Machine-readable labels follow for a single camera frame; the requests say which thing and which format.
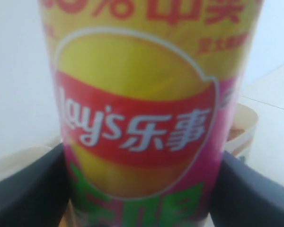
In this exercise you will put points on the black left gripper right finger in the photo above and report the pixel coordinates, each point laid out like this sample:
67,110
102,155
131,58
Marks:
242,197

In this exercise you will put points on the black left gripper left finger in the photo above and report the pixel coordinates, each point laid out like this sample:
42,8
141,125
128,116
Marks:
36,196

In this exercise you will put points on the orange instant noodle bag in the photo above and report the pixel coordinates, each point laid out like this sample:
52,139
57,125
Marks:
234,133

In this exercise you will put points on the pink Lays chips can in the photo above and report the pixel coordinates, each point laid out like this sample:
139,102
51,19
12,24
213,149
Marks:
146,92

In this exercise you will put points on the cream bin with triangle mark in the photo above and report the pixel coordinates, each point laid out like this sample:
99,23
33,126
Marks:
29,159

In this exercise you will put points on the cream bin with circle mark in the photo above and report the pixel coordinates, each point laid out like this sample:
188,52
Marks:
247,119

